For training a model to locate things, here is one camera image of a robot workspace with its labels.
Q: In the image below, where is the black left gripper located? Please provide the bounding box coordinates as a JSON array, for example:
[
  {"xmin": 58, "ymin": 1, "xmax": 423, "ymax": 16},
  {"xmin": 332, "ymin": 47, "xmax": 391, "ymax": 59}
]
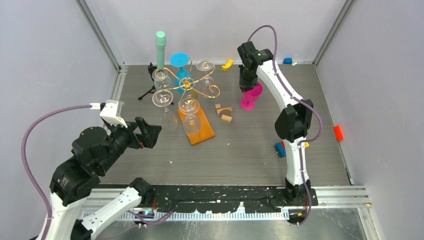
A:
[{"xmin": 98, "ymin": 115, "xmax": 163, "ymax": 172}]

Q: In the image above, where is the pink plastic wine glass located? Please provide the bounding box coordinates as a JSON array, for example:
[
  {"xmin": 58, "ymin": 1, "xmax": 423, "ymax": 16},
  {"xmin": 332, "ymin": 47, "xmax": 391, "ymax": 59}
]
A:
[{"xmin": 240, "ymin": 83, "xmax": 263, "ymax": 111}]

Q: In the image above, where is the clear wine glass front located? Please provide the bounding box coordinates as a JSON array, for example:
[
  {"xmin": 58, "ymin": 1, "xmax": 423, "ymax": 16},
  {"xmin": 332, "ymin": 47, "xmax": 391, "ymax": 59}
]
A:
[{"xmin": 178, "ymin": 97, "xmax": 201, "ymax": 137}]

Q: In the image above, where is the clear wine glass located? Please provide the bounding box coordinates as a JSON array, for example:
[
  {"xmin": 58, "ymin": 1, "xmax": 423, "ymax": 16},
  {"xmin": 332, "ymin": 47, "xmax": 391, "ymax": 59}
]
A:
[
  {"xmin": 152, "ymin": 69, "xmax": 173, "ymax": 91},
  {"xmin": 152, "ymin": 89, "xmax": 178, "ymax": 131},
  {"xmin": 178, "ymin": 97, "xmax": 201, "ymax": 137},
  {"xmin": 195, "ymin": 57, "xmax": 215, "ymax": 96}
]

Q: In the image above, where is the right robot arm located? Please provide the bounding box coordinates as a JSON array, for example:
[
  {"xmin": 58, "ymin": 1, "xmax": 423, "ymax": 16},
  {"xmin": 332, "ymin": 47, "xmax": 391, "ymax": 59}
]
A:
[{"xmin": 237, "ymin": 41, "xmax": 314, "ymax": 207}]

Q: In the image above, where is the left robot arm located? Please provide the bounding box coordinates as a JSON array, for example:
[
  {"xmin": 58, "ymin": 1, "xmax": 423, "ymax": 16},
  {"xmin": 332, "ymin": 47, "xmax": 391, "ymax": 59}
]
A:
[{"xmin": 36, "ymin": 117, "xmax": 162, "ymax": 240}]

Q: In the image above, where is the clear wine glass back right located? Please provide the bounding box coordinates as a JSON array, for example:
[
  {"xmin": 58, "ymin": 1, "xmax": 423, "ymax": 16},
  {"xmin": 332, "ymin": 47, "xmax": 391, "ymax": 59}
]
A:
[{"xmin": 195, "ymin": 57, "xmax": 215, "ymax": 96}]

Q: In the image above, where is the orange wooden rack base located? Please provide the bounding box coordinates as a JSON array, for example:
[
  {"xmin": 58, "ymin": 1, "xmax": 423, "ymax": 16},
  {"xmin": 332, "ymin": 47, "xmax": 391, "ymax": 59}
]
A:
[{"xmin": 177, "ymin": 107, "xmax": 216, "ymax": 146}]

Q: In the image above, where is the clear wine glass back left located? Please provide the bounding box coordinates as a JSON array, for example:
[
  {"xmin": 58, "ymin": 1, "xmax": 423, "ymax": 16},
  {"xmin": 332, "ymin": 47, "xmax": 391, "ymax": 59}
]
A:
[{"xmin": 152, "ymin": 69, "xmax": 173, "ymax": 91}]

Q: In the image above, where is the blue plastic wine glass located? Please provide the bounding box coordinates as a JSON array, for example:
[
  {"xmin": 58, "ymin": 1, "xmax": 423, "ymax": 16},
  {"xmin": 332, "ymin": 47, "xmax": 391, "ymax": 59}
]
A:
[{"xmin": 170, "ymin": 52, "xmax": 190, "ymax": 87}]

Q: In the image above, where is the yellow curved block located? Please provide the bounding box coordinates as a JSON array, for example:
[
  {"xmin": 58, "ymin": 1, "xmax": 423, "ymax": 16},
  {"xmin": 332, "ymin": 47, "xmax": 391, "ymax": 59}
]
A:
[{"xmin": 221, "ymin": 59, "xmax": 234, "ymax": 72}]

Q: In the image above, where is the small blue block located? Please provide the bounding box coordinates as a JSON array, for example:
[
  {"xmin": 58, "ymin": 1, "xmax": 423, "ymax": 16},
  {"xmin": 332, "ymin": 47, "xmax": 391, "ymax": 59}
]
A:
[{"xmin": 283, "ymin": 57, "xmax": 293, "ymax": 65}]

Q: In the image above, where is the wooden arch block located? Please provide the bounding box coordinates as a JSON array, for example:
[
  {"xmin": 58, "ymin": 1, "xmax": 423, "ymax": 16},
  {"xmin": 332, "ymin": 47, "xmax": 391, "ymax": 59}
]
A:
[{"xmin": 216, "ymin": 107, "xmax": 233, "ymax": 115}]

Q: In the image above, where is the wooden rectangular block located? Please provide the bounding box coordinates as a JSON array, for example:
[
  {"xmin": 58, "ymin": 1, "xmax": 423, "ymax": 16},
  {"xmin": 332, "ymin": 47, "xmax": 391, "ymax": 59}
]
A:
[{"xmin": 221, "ymin": 114, "xmax": 233, "ymax": 123}]

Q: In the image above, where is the colourful toy block calculator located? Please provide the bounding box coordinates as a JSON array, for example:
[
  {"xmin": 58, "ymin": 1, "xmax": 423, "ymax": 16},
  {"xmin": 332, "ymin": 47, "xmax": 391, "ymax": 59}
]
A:
[{"xmin": 274, "ymin": 141, "xmax": 310, "ymax": 158}]

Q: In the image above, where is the green microphone on tripod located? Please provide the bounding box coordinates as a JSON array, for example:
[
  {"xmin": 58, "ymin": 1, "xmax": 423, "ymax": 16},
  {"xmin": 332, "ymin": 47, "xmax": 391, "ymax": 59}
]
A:
[{"xmin": 138, "ymin": 31, "xmax": 167, "ymax": 101}]

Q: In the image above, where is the red block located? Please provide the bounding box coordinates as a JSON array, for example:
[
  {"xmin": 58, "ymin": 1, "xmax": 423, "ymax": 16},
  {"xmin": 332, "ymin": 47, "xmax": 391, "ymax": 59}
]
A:
[{"xmin": 333, "ymin": 125, "xmax": 344, "ymax": 142}]

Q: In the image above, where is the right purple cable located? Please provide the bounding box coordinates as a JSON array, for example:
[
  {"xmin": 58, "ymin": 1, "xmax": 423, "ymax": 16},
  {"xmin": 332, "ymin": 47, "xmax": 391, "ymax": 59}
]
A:
[{"xmin": 247, "ymin": 24, "xmax": 324, "ymax": 227}]

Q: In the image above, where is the gold wire wine glass rack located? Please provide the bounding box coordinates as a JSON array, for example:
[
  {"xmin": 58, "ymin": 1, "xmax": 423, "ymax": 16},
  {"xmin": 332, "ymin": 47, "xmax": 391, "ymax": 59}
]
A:
[{"xmin": 163, "ymin": 57, "xmax": 221, "ymax": 101}]

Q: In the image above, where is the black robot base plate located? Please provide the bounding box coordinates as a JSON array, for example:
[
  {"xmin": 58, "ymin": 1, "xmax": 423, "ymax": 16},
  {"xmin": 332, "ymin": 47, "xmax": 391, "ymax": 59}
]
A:
[{"xmin": 139, "ymin": 185, "xmax": 318, "ymax": 214}]

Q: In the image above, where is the aluminium frame rail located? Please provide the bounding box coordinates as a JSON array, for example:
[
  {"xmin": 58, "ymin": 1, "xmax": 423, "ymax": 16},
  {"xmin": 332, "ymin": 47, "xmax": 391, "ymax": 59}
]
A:
[{"xmin": 75, "ymin": 0, "xmax": 121, "ymax": 72}]

